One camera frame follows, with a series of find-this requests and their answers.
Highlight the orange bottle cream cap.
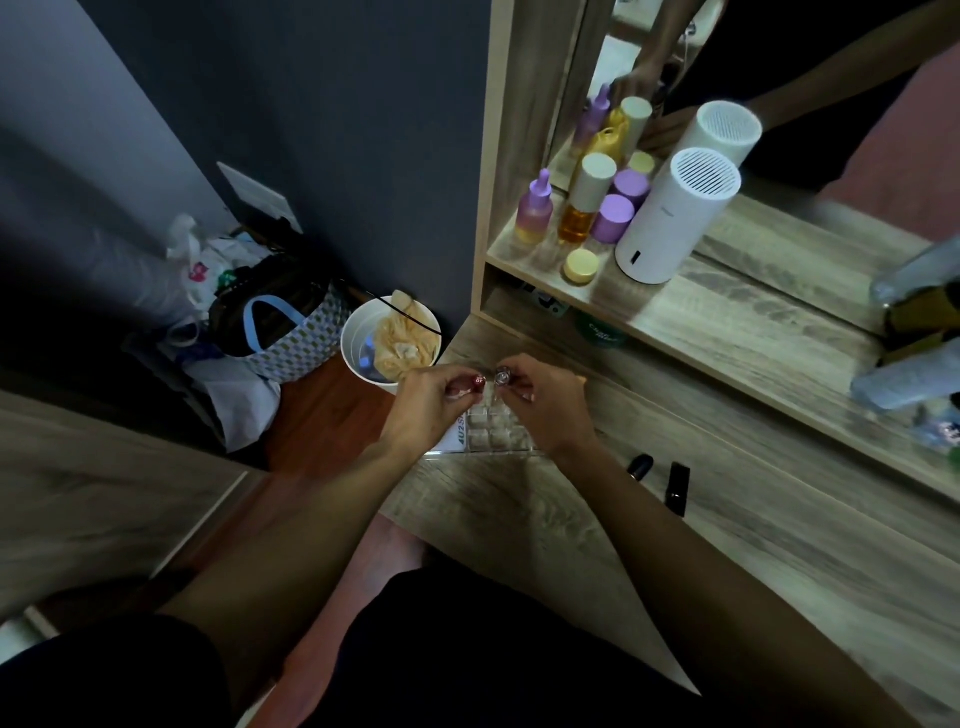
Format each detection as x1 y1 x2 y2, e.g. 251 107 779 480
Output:
557 153 618 246

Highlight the green round container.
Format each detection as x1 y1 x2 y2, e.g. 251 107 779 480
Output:
573 311 630 351

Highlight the person's right forearm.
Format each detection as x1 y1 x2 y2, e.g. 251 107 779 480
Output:
553 442 925 728

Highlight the yellowish crumpled plastic bag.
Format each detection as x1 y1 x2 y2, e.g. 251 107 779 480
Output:
372 290 441 381

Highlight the white waste bin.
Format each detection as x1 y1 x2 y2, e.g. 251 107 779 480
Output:
340 297 443 396

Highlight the clear plastic bottle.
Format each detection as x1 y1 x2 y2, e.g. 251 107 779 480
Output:
870 238 960 306
850 358 960 413

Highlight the clear acrylic organizer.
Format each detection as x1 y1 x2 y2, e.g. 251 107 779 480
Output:
426 386 538 458

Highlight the long black lipstick tube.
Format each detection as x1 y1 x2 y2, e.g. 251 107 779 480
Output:
664 462 692 519

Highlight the purple lidded jar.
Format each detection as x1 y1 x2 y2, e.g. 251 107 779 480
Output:
591 194 636 246

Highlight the purple dropper bottle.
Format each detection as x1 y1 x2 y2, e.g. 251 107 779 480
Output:
514 168 555 246

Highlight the person's black shirt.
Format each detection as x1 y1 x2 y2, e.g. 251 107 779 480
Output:
0 551 721 728

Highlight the checkered tote bag blue handle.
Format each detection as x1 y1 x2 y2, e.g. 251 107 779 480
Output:
208 279 354 385

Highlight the person's left hand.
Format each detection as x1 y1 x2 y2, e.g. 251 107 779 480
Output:
379 364 487 459

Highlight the wooden vanity shelf unit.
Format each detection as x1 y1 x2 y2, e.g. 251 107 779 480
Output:
470 0 960 505

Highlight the yellow round jar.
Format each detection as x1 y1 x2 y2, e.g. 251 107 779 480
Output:
562 248 602 287

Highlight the white flat board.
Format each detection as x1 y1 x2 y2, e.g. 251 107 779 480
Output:
216 161 304 236

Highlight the white plastic bag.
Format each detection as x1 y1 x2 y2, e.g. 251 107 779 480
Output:
165 213 260 310

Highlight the white crumpled cloth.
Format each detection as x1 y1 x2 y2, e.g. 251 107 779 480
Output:
182 358 283 454

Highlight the black cable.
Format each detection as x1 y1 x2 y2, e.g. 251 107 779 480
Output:
346 282 445 336

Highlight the white cylindrical humidifier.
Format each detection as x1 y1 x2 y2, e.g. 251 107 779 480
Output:
615 147 743 286

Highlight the person's left forearm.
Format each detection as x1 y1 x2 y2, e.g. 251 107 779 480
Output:
159 437 410 715

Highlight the vanity mirror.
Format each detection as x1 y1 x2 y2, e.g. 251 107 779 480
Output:
547 0 960 335

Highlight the person's leg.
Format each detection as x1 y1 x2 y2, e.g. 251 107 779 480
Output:
247 516 430 728

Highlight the person's right hand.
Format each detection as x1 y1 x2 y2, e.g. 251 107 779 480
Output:
495 354 603 461

